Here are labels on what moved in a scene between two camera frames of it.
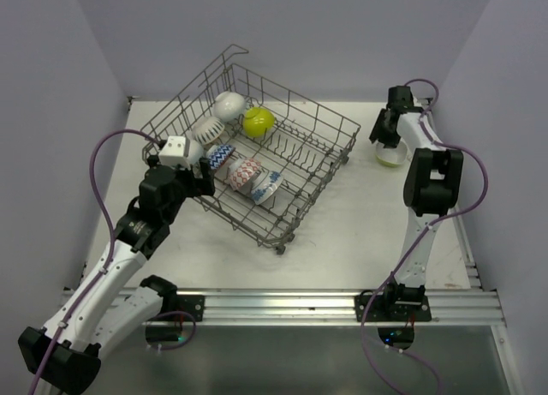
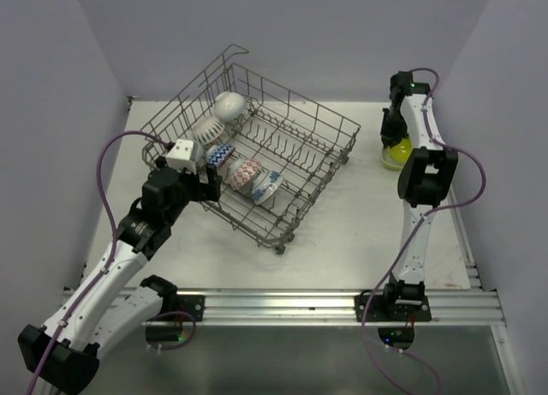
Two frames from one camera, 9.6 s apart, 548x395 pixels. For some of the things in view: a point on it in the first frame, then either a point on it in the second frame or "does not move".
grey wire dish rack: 274,152 does not move
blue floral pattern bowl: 266,186 does not move
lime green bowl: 258,122 → 402,151
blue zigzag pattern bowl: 217,154 does not move
